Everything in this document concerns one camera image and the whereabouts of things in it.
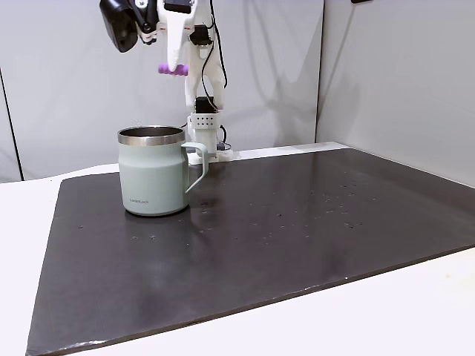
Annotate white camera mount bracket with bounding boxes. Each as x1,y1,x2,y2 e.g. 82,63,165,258
133,0,165,46

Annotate black oval camera box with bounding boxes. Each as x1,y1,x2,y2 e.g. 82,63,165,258
98,0,140,54

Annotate purple ribbed pen grip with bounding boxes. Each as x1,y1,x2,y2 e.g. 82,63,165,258
157,63,189,78

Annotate dark grey table mat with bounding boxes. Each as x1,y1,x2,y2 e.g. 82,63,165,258
24,142,475,356

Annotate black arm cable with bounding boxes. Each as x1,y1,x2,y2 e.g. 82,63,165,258
199,0,233,152

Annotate pale green steel-rimmed mug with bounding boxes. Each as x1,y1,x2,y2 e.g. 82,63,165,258
117,125,209,217

